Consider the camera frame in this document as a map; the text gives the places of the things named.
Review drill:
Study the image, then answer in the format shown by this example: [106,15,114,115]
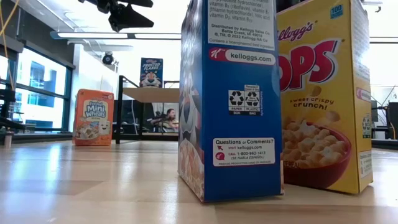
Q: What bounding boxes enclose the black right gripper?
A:
[276,0,312,14]

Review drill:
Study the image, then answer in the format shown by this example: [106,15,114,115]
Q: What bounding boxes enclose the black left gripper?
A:
[77,0,155,33]

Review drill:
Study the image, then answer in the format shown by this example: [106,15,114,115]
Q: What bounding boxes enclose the blue Frosted Flakes cereal box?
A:
[177,0,284,203]
[139,57,164,88]

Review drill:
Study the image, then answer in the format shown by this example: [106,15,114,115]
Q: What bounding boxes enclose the yellow Corn Pops cereal box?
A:
[276,0,374,195]

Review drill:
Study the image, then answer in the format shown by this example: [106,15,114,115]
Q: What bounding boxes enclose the orange Mini Wheats cereal box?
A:
[72,88,115,147]

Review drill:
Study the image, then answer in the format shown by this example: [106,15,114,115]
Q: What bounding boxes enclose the dark background desk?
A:
[112,99,155,134]

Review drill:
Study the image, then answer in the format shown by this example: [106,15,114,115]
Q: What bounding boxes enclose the dark framed window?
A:
[0,34,76,135]

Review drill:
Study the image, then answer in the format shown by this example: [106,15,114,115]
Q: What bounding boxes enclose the person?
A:
[150,108,180,133]

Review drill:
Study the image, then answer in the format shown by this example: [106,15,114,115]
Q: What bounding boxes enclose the black background equipment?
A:
[371,99,398,141]

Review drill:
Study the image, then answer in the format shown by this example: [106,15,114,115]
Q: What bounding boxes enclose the small grey cylinder stub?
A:
[3,131,13,149]

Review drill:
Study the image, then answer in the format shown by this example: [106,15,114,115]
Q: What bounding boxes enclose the wooden shelf with black frame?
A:
[114,75,180,145]

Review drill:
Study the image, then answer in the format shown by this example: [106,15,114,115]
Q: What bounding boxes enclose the yellow orange cable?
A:
[0,0,20,91]

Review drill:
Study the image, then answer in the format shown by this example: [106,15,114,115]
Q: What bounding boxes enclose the black aluminium table frame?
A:
[0,132,398,150]

